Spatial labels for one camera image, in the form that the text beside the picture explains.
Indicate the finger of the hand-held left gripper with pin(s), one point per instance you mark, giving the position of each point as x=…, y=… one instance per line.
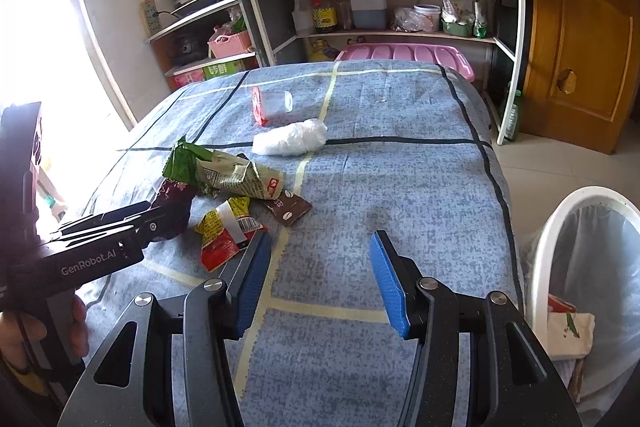
x=110, y=216
x=145, y=229

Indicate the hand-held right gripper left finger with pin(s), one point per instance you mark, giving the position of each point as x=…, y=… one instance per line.
x=252, y=282

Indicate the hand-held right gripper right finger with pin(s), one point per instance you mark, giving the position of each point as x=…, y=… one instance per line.
x=387, y=277

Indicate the maroon snack wrapper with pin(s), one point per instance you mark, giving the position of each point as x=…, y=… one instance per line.
x=175, y=202

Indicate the yellow and red packet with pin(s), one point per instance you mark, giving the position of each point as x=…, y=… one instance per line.
x=220, y=247

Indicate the brown coffee wrapper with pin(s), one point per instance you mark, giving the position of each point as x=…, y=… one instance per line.
x=290, y=209

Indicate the olive printed packet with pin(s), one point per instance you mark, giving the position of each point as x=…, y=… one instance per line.
x=235, y=177

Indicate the white plastic bag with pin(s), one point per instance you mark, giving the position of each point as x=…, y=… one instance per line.
x=290, y=138

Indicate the white round trash bin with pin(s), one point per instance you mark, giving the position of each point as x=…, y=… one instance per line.
x=537, y=257

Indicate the clear cup with red lid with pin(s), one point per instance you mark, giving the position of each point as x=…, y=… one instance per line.
x=277, y=103

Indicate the beige paper bag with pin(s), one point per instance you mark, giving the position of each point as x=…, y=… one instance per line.
x=570, y=337

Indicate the translucent bin liner bag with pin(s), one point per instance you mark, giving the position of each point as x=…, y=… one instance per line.
x=610, y=267

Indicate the person's left hand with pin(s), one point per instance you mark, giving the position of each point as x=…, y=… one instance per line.
x=15, y=337

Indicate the blue-grey checked blanket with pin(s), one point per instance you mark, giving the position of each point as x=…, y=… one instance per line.
x=400, y=187

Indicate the green label carton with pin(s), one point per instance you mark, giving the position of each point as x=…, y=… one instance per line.
x=220, y=69

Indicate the black rice cooker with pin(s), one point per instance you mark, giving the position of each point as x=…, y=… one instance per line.
x=187, y=47

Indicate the green plastic bottle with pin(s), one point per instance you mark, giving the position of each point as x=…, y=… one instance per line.
x=511, y=119

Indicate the pink plastic basket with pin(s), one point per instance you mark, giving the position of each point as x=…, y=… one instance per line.
x=230, y=44

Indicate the low wooden shelf unit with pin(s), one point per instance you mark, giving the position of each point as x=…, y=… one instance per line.
x=200, y=14

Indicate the pink lidded storage box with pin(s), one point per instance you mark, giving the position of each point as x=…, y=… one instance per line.
x=400, y=54

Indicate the black induction cooker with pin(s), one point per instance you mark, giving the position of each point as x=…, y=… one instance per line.
x=200, y=7

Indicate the crumpled clear plastic bag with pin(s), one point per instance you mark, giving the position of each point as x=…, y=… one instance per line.
x=404, y=21

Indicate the green bowl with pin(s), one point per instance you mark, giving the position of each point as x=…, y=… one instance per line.
x=457, y=29

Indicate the white round tub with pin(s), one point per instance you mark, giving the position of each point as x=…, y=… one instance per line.
x=427, y=18

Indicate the white plastic bottle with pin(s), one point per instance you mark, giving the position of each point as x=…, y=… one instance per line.
x=301, y=17

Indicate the jerrycan with dark liquid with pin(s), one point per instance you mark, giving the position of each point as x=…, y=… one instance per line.
x=368, y=12

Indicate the cooking oil bottle yellow label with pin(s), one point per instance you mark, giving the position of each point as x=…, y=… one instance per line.
x=325, y=14

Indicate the green food packet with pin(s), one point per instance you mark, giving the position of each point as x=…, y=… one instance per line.
x=481, y=22

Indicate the wooden door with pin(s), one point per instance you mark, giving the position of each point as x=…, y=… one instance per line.
x=585, y=32

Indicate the wall power strip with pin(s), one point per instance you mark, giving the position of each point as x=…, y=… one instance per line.
x=149, y=17

